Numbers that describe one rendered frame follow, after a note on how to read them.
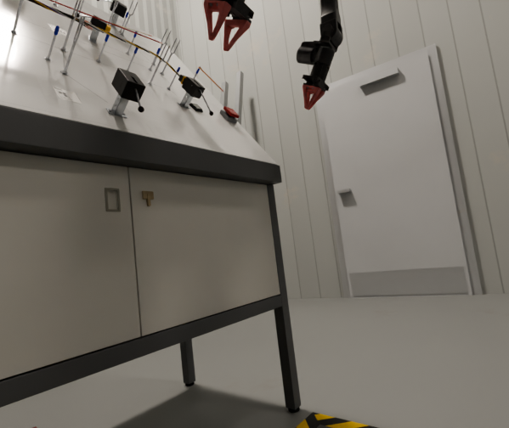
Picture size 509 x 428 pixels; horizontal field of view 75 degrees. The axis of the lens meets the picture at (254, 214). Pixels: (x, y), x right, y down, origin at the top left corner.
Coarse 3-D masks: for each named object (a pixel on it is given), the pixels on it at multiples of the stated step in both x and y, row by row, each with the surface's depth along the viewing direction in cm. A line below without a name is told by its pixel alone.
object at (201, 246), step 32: (160, 192) 86; (192, 192) 94; (224, 192) 104; (256, 192) 117; (160, 224) 84; (192, 224) 92; (224, 224) 102; (256, 224) 114; (160, 256) 83; (192, 256) 90; (224, 256) 100; (256, 256) 111; (160, 288) 81; (192, 288) 89; (224, 288) 98; (256, 288) 108; (160, 320) 80; (192, 320) 87
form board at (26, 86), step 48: (0, 0) 93; (48, 0) 116; (0, 48) 73; (48, 48) 87; (96, 48) 107; (0, 96) 61; (48, 96) 70; (96, 96) 82; (144, 96) 100; (192, 144) 93; (240, 144) 117
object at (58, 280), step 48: (0, 192) 59; (48, 192) 65; (96, 192) 73; (0, 240) 58; (48, 240) 64; (96, 240) 71; (0, 288) 57; (48, 288) 63; (96, 288) 69; (0, 336) 56; (48, 336) 62; (96, 336) 68
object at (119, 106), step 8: (120, 72) 76; (128, 72) 78; (120, 80) 76; (128, 80) 74; (136, 80) 77; (120, 88) 76; (128, 88) 75; (136, 88) 76; (144, 88) 78; (120, 96) 76; (128, 96) 77; (136, 96) 76; (120, 104) 79; (112, 112) 80; (120, 112) 81
